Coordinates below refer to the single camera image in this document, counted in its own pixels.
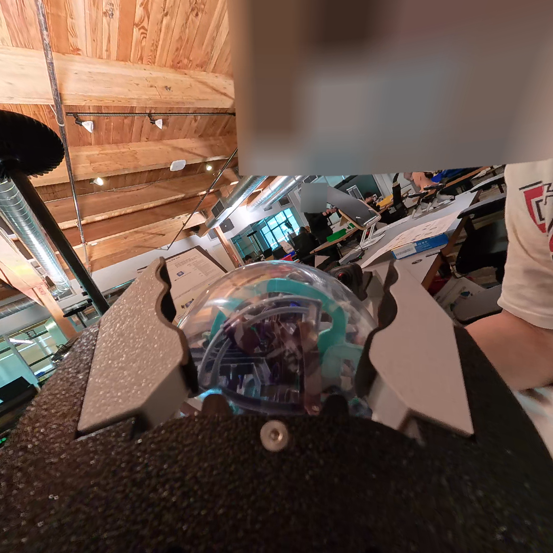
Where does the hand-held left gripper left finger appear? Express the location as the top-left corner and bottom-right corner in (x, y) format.
(78, 257), (200, 436)

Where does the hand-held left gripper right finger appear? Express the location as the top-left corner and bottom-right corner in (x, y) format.
(355, 259), (475, 443)

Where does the clear maze ball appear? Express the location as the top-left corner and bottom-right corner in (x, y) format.
(177, 260), (376, 417)

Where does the person's right forearm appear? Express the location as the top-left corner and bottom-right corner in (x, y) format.
(464, 300), (553, 393)

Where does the blue flat box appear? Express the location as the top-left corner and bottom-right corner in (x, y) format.
(391, 233), (450, 261)

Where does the white paper sheet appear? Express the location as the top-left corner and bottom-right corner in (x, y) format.
(360, 211), (464, 269)

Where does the printed instruction sheet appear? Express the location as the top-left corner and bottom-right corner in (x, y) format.
(137, 245), (229, 327)

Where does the person's white printed shirt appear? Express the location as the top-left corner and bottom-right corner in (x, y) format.
(497, 158), (553, 330)

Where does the thin ceiling rod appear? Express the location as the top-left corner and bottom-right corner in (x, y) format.
(168, 148), (239, 250)

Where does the black round lamp on pole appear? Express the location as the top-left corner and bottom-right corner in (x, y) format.
(0, 110), (109, 316)

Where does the silver ceiling pipe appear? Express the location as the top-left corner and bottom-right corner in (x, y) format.
(35, 0), (93, 275)

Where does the slim silver duct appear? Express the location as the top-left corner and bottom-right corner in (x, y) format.
(246, 175), (305, 212)

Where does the silver duct with vent grille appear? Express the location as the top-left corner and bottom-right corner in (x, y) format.
(207, 175), (269, 230)

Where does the large silver ventilation duct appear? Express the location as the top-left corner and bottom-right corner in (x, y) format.
(0, 177), (73, 299)

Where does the black light track rail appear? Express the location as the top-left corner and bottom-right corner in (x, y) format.
(66, 111), (236, 118)

